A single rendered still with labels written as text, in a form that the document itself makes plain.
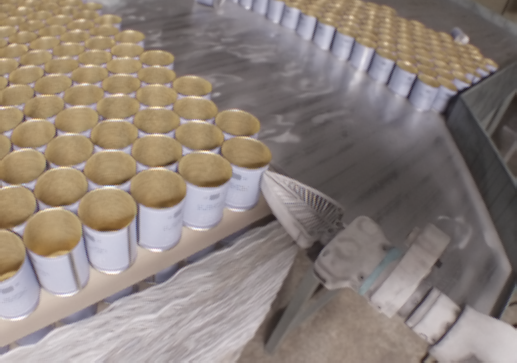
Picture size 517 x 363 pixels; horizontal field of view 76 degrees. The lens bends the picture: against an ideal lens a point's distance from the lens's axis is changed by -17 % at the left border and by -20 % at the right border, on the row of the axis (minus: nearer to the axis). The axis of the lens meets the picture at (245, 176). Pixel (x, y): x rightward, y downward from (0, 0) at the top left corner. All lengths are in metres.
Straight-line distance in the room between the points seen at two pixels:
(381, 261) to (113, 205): 0.32
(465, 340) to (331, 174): 0.40
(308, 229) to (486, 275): 0.38
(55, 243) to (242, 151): 0.29
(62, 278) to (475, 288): 0.61
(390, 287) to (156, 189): 0.31
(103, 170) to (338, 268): 0.32
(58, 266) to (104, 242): 0.06
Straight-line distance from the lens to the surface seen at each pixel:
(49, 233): 0.48
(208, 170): 0.54
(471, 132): 0.97
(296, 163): 0.71
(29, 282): 0.44
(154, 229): 0.47
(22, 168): 0.56
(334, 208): 0.51
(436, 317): 0.46
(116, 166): 0.53
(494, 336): 0.48
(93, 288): 0.47
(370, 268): 0.45
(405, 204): 0.73
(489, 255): 0.77
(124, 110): 0.64
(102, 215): 0.50
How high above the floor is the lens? 1.52
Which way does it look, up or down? 42 degrees down
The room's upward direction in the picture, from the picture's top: 13 degrees clockwise
